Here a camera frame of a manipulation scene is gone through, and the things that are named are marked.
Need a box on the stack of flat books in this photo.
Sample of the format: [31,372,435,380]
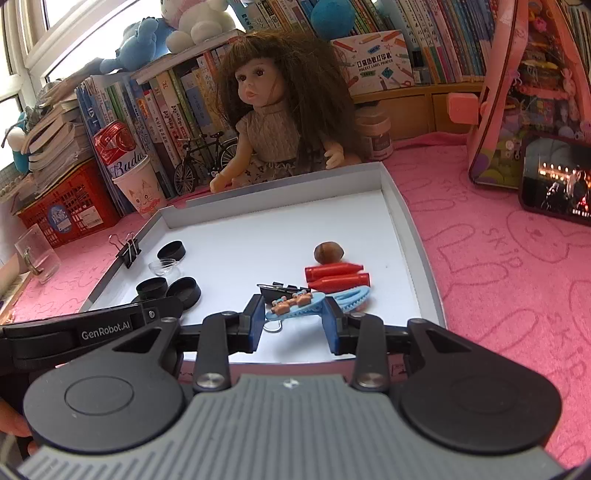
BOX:
[21,80,100,195]

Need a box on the pink rubber block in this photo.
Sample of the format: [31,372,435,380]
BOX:
[446,92,481,125]

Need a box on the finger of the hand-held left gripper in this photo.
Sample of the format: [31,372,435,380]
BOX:
[133,296,186,323]

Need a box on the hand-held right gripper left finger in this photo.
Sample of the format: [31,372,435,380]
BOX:
[115,294,266,393]

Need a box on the blue long-eared plush toy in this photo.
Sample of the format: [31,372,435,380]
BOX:
[99,17,179,75]

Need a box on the blue and white plush toy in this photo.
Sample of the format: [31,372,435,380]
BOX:
[4,111,36,174]

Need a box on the brown nut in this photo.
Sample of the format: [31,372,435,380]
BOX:
[314,241,345,264]

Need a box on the wooden drawer organizer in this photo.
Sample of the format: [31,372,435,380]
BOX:
[351,80,486,140]

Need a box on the black bottle cap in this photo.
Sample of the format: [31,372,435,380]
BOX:
[157,241,187,262]
[136,278,169,301]
[165,277,202,309]

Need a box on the red crayon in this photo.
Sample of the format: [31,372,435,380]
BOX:
[308,273,372,294]
[305,263,363,281]

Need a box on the cat print paper cup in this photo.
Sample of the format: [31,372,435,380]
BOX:
[112,155,168,219]

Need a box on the white cardboard box tray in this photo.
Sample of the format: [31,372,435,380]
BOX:
[78,161,448,366]

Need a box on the long-haired doll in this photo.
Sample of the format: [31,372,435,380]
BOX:
[210,31,366,195]

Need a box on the clear plastic lid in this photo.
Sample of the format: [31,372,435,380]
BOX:
[148,258,180,278]

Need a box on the black smartphone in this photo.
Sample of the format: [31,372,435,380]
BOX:
[518,134,591,226]

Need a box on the pencil print white box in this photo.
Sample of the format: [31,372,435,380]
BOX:
[330,30,414,96]

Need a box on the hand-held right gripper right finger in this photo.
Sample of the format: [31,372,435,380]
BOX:
[322,298,481,393]

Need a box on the black miniature bicycle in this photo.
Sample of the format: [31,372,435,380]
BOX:
[173,131,241,197]

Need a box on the toothed blue bear hair clip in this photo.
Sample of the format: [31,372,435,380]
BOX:
[330,285,373,315]

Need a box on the oval blue bear hair clip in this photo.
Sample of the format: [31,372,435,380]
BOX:
[264,290,329,320]

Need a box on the pink triangular pencil bag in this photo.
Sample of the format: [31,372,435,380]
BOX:
[468,0,591,191]

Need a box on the large black binder clip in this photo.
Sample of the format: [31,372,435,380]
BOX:
[256,281,302,334]

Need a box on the white bunny plush toy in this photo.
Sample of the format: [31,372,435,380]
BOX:
[159,0,236,54]

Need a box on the person's left hand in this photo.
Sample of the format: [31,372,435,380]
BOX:
[0,398,40,457]

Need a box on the small black binder clip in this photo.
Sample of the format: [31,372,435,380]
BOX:
[109,232,142,270]

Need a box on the red beer can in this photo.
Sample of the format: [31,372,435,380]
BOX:
[94,121,145,179]

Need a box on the red plastic basket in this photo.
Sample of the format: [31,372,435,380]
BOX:
[16,159,123,249]

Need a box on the big blue plush toy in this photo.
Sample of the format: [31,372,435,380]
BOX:
[310,0,356,40]

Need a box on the brown lidded jar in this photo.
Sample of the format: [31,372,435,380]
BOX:
[355,104,395,162]

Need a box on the clear acrylic stand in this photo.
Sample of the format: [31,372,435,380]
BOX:
[15,224,62,284]

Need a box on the bundle of pencils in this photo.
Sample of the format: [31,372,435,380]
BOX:
[0,271,34,320]

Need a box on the pink printed towel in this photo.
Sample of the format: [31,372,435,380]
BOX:
[0,133,591,468]

